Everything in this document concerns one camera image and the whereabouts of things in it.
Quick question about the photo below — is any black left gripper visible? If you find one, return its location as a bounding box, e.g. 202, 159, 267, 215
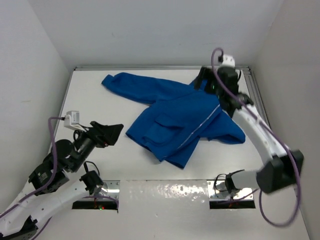
71, 119, 125, 170

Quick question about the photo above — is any blue zip-up jacket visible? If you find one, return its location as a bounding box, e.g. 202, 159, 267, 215
101, 72, 246, 169

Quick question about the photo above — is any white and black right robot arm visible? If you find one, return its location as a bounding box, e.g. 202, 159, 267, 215
192, 66, 304, 194

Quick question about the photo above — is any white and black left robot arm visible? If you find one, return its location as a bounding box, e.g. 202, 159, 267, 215
0, 117, 124, 240

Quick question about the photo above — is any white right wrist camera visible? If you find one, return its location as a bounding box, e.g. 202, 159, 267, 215
218, 53, 236, 68

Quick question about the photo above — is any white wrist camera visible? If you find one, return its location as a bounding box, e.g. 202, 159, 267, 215
218, 53, 236, 68
63, 110, 84, 131

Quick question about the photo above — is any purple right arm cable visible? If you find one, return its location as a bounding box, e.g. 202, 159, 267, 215
211, 47, 302, 228

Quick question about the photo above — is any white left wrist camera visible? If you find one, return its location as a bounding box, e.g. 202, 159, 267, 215
63, 110, 84, 131

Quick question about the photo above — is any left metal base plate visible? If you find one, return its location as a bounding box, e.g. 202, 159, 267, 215
80, 180, 121, 201

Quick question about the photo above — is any metal base plate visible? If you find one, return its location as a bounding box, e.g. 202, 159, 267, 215
207, 178, 254, 202
80, 180, 121, 201

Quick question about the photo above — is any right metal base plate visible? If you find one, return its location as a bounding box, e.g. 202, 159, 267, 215
207, 178, 254, 202

